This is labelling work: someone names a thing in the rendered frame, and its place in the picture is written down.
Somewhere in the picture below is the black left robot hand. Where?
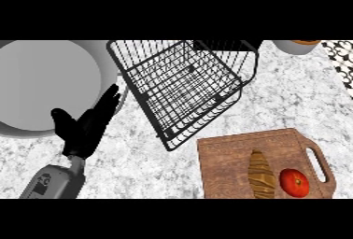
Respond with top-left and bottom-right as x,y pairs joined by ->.
50,83 -> 123,160

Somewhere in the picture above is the brown wooden cutting board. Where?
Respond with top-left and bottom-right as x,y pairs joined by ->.
196,127 -> 338,200

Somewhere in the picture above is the brown striped croissant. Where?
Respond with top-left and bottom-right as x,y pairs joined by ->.
247,149 -> 278,200

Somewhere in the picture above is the large grey pot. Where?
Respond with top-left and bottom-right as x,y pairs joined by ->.
0,39 -> 130,138

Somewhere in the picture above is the red tomato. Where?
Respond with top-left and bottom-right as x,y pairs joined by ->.
279,168 -> 312,199

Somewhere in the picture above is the grey cup with orange rim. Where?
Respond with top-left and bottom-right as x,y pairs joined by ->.
272,39 -> 322,56

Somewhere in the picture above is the black and white patterned tile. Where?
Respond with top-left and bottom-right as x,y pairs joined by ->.
320,39 -> 353,101

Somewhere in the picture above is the black wire tiered basket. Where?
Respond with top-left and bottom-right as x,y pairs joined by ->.
105,39 -> 260,152

